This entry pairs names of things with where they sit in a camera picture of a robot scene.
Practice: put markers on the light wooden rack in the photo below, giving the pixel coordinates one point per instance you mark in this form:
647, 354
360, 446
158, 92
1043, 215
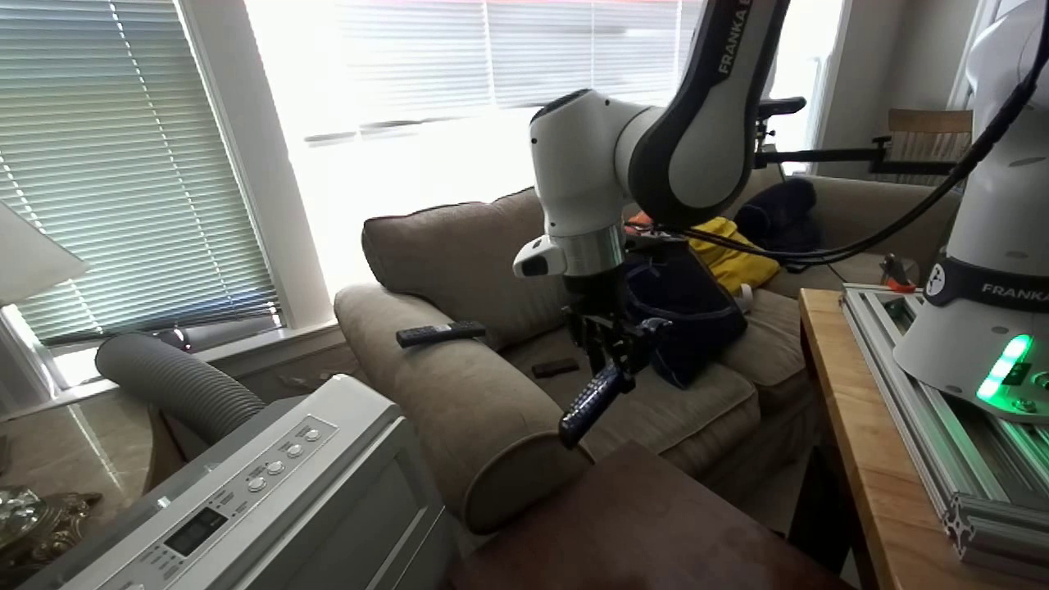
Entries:
928, 134

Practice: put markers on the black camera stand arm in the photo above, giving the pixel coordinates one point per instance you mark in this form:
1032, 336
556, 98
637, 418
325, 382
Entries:
863, 157

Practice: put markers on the matte black remote silver pad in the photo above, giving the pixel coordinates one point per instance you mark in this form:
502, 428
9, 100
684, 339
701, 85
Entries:
438, 336

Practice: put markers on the dark navy cloth bundle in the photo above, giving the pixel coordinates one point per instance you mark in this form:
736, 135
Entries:
787, 209

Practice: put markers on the white portable air conditioner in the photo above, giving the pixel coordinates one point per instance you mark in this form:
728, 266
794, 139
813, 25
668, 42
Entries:
284, 492

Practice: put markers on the navy pillow blue trim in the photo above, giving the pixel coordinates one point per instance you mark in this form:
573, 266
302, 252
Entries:
698, 315

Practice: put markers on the small slim black remote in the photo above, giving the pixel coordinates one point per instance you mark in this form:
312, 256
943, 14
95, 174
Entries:
556, 369

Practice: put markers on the yellow cloth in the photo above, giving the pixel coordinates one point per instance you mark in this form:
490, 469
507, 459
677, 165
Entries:
738, 266

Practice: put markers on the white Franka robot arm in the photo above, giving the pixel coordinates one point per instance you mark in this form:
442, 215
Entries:
698, 134

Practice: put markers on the beige fabric sofa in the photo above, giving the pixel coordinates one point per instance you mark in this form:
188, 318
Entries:
471, 265

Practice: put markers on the white window blinds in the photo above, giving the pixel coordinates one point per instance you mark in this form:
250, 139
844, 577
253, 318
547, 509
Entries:
120, 165

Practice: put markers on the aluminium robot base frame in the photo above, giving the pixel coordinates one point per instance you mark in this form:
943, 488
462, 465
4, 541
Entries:
984, 469

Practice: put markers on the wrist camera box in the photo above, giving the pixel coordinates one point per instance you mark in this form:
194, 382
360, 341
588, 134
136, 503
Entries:
535, 256

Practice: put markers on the glossy black remote blue buttons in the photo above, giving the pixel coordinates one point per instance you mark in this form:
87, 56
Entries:
593, 407

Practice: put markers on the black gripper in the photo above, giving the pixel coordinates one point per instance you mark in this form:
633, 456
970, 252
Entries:
606, 314

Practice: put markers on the orange pillow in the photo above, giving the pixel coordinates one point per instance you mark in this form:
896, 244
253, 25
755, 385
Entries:
640, 220

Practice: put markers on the black external camera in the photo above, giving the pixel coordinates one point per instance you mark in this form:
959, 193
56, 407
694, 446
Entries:
780, 105

